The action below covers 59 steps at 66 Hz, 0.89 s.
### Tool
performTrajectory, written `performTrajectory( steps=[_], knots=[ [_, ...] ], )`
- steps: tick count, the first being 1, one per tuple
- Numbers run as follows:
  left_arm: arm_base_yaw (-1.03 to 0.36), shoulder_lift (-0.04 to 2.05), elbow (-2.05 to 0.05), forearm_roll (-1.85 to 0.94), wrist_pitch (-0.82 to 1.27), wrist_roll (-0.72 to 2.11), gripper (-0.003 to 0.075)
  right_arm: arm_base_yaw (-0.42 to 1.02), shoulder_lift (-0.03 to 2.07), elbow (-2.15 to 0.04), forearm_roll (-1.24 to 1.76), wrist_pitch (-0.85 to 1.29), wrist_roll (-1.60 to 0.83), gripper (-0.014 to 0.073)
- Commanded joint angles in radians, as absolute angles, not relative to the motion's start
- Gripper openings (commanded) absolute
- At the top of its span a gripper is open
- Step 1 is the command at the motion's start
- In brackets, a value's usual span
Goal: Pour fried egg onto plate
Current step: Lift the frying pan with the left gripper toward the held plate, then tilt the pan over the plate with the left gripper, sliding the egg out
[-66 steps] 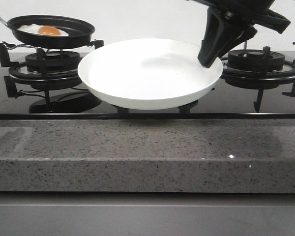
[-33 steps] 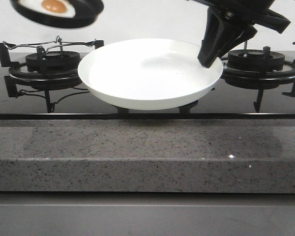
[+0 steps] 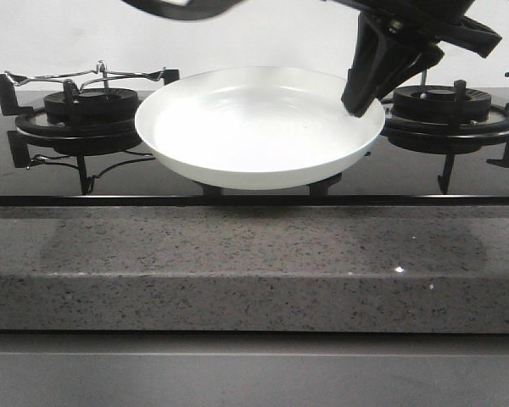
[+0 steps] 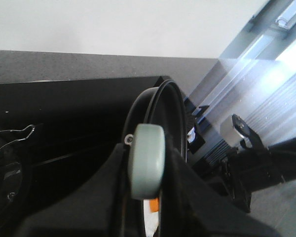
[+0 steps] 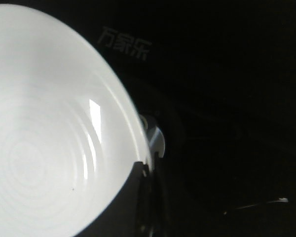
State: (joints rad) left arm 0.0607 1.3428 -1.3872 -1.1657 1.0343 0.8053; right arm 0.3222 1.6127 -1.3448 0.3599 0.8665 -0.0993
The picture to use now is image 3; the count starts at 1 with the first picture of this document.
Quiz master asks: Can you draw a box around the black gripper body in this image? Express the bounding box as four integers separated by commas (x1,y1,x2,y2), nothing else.
341,1,501,58

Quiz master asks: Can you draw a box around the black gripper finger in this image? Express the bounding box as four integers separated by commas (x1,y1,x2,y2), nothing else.
341,14,396,117
375,43,445,99

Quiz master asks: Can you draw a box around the white round plate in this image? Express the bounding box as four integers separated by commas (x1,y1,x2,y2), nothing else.
135,67,385,190

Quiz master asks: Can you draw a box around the black frying pan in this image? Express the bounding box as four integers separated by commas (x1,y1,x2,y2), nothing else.
125,0,240,21

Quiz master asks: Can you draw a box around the right black gas burner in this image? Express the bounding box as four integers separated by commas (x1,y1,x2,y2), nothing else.
391,85,492,124

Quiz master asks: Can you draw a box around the black gas burner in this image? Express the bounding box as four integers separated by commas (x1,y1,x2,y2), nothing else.
43,88,139,125
391,85,492,124

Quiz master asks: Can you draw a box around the right black pan support grate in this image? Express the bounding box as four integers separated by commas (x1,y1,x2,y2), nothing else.
381,72,509,194

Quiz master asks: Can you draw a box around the black pan support grate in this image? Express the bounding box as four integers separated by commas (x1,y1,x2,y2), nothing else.
0,68,180,195
381,72,509,194

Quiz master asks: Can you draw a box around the left black gas burner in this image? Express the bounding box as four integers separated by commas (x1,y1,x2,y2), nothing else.
43,88,139,125

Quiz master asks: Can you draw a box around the left black pan support grate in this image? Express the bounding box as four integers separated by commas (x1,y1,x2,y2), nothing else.
0,68,180,195

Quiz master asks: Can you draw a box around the black glass gas hob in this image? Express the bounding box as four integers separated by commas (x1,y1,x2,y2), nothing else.
0,109,509,207

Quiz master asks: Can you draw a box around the chrome wire pan trivet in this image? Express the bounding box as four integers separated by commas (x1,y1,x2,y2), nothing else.
3,60,166,92

